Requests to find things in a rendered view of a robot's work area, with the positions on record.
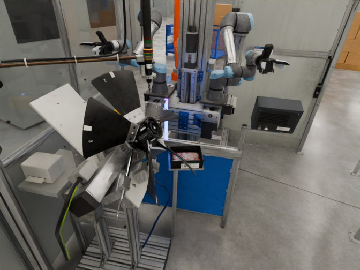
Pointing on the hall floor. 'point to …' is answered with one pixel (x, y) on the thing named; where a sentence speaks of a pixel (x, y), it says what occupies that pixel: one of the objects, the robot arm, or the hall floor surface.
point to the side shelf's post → (77, 229)
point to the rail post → (230, 192)
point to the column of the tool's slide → (21, 223)
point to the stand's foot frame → (162, 256)
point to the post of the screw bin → (174, 202)
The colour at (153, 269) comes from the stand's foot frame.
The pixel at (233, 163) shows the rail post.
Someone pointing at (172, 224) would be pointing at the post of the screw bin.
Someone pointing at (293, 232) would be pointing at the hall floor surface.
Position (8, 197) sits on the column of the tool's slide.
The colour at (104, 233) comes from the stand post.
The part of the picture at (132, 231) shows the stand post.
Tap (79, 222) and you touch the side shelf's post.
